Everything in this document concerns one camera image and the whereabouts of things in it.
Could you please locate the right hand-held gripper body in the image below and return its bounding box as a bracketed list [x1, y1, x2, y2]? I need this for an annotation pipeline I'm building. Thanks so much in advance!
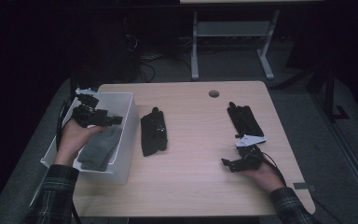
[235, 133, 267, 172]

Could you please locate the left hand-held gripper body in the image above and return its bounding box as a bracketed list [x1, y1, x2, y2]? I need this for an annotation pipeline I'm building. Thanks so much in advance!
[71, 88, 110, 129]

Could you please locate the grey glove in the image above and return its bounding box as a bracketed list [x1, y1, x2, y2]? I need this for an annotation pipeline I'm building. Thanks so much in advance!
[76, 125, 124, 172]

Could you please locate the white plastic box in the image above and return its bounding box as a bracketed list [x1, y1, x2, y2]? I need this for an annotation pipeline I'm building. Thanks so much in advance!
[40, 91, 140, 185]

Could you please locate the black glove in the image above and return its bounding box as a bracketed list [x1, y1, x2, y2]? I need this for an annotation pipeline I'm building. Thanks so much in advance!
[227, 101, 266, 139]
[140, 106, 169, 158]

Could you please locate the person's right hand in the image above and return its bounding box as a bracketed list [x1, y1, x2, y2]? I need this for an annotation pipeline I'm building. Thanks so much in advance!
[241, 162, 285, 194]

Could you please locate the person's left hand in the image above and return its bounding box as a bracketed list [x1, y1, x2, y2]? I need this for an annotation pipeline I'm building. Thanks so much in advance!
[54, 119, 105, 167]

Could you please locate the grey tape strip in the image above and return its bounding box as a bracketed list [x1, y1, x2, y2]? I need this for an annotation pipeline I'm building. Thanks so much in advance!
[293, 182, 317, 192]

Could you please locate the black metal stand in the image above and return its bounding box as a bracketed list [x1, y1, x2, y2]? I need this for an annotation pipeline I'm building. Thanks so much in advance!
[269, 59, 351, 122]

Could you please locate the left hand-held gripper black cable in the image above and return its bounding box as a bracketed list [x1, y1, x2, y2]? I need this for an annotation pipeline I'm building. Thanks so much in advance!
[55, 93, 83, 224]

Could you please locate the tangle of floor cables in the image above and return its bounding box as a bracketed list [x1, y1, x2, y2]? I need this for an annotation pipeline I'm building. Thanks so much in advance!
[122, 31, 162, 83]

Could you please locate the white metal desk frame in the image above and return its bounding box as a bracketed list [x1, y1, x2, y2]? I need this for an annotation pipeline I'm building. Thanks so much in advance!
[190, 8, 281, 81]

